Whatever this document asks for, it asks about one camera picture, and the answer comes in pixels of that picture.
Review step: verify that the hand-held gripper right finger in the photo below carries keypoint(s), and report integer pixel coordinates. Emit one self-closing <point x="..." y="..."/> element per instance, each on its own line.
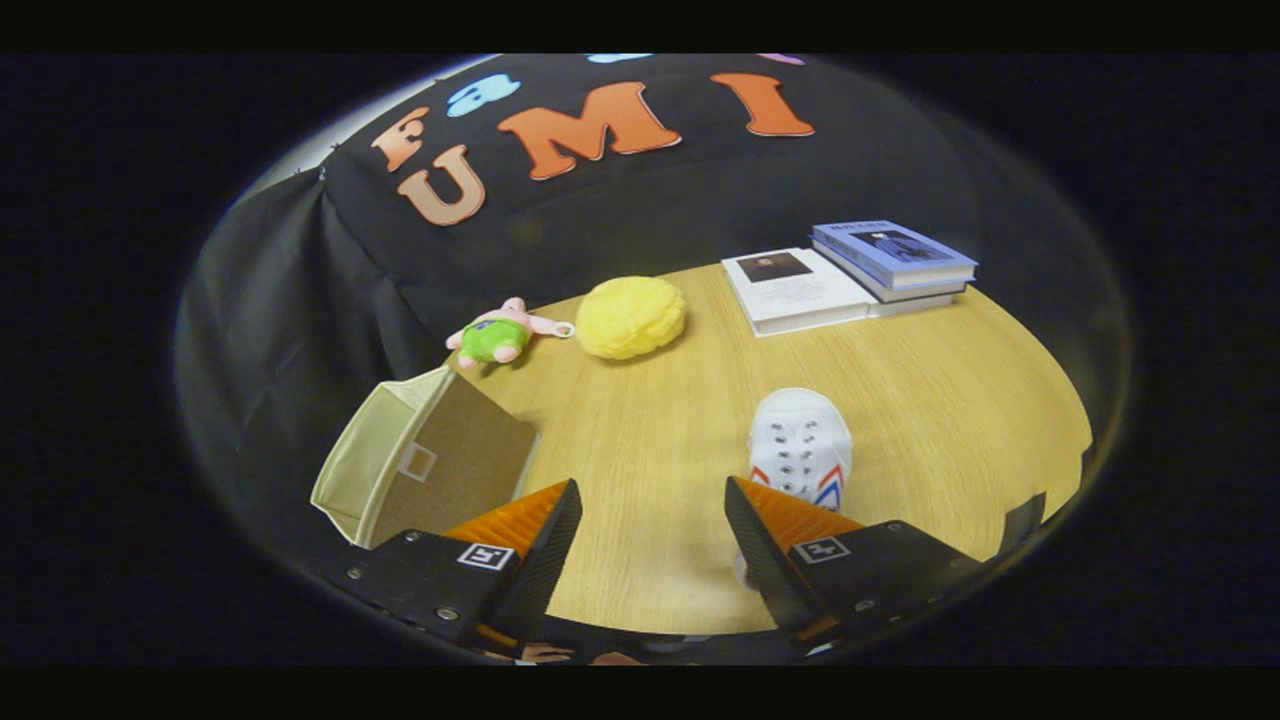
<point x="770" y="565"/>

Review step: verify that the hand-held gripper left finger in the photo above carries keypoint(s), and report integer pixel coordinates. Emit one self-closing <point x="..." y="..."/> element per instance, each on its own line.
<point x="540" y="565"/>

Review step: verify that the beige fabric storage box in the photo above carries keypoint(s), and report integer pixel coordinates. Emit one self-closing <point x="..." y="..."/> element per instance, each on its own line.
<point x="470" y="450"/>

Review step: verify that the white striped shoe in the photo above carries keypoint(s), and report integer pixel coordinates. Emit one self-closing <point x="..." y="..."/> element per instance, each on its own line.
<point x="800" y="430"/>

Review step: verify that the pink and green plush toy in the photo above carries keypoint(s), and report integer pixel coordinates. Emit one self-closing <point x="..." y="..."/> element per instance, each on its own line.
<point x="495" y="338"/>

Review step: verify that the yellow plush ball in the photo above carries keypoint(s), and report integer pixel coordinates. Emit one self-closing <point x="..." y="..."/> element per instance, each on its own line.
<point x="630" y="318"/>

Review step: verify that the white book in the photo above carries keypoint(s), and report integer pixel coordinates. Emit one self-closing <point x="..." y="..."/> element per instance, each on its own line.
<point x="800" y="295"/>

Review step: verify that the blue book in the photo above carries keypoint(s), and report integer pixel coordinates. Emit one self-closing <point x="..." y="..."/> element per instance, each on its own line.
<point x="895" y="250"/>

